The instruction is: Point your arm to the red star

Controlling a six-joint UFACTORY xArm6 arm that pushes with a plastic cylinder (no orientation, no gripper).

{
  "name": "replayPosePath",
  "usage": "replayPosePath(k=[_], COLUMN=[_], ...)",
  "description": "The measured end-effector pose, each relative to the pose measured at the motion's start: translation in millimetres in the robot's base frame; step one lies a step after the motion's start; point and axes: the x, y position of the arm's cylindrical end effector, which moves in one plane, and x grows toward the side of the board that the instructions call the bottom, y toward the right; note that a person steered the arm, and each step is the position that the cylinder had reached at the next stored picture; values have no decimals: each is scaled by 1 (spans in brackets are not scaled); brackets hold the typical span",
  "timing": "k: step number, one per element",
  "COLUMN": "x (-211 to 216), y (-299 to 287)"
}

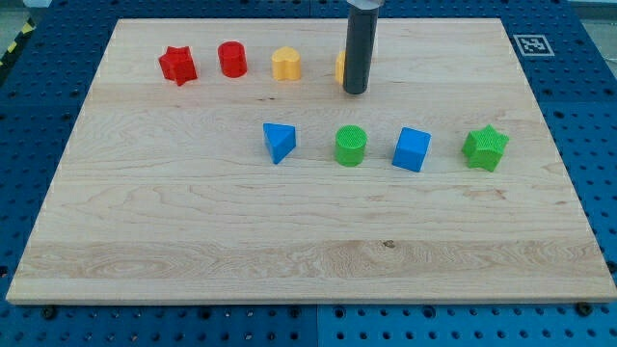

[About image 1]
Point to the red star block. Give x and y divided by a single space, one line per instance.
177 65

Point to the green star block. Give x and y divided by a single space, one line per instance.
484 148

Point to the blue triangle block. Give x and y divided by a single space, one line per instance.
279 139

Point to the green cylinder block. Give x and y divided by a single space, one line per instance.
350 143

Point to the wooden board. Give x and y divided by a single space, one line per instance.
167 194

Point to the blue cube block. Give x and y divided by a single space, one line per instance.
411 149

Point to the yellow block behind tool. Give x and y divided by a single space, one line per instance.
340 67

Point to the yellow heart block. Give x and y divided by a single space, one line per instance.
286 64

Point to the red cylinder block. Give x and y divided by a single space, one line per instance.
232 58

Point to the white fiducial marker tag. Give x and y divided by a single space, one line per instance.
532 45

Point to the black bolt left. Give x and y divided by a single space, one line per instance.
48 313

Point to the black bolt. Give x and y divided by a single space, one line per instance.
584 309
48 313

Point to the black bolt right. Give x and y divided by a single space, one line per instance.
584 309

